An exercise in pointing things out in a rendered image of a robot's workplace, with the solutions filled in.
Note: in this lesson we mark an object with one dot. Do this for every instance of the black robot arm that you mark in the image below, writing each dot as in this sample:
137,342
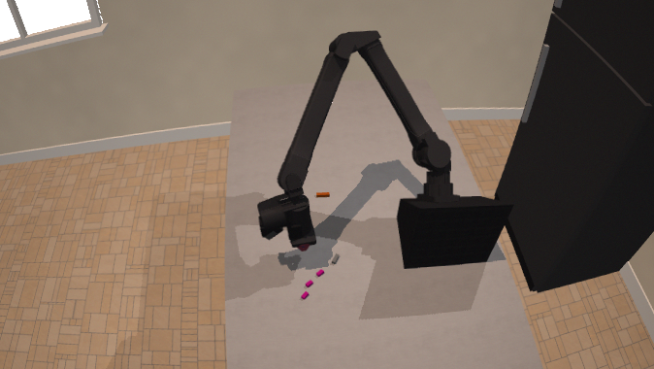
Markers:
435,152

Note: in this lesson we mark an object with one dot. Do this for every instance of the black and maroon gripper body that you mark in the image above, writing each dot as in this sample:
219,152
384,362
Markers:
308,234

